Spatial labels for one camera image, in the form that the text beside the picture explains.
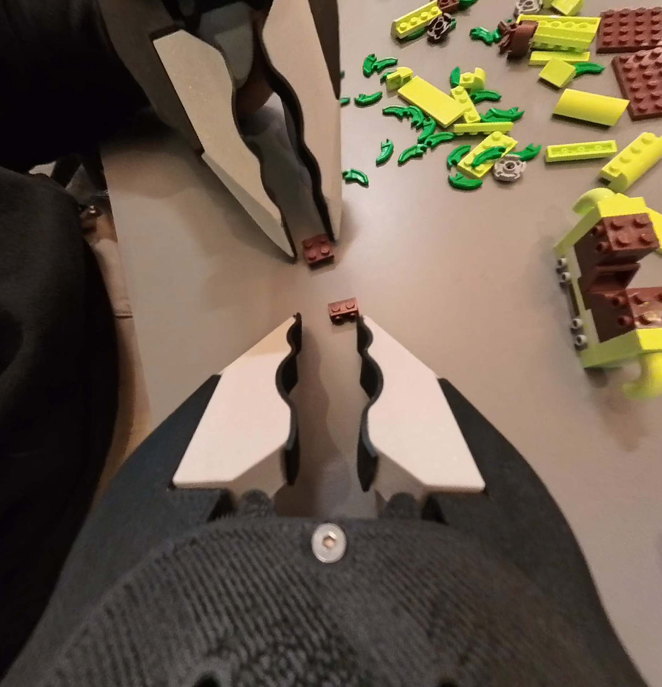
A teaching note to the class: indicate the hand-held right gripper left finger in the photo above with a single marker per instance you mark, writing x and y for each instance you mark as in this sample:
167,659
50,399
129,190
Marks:
234,434

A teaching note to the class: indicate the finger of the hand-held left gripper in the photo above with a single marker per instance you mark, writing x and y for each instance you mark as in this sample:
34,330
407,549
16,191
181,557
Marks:
212,107
323,107

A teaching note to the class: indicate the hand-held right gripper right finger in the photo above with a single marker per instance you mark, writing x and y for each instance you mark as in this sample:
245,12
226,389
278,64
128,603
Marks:
422,434

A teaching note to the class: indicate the brown square plate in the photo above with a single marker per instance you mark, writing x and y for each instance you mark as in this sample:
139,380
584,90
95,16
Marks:
317,251

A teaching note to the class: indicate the brown narrow plate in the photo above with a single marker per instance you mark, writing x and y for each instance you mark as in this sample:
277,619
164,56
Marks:
343,311

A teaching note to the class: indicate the person's left forearm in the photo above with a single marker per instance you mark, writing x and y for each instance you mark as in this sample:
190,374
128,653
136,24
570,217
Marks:
51,64

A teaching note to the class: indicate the scattered lime green bricks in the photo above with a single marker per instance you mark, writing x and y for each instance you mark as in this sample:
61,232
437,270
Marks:
433,99

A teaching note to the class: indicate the dark brown round plate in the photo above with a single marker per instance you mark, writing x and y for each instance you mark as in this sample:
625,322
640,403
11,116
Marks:
440,27

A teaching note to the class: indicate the scattered green leaf pieces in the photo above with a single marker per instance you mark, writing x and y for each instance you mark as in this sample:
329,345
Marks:
464,182

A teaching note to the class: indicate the person's beige trousers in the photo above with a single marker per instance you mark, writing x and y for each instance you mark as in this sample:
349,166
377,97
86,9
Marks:
116,322

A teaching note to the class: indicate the grey round plate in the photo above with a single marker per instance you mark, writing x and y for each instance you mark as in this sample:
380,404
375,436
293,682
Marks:
505,167
527,5

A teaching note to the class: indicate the person's black sweater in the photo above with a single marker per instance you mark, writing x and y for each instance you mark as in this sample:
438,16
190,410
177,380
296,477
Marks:
41,375

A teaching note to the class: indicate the brown brick cluster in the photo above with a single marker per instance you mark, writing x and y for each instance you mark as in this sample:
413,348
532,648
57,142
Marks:
516,37

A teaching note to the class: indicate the lime and brown brick assembly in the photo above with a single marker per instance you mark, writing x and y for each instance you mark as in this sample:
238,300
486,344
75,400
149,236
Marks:
615,295

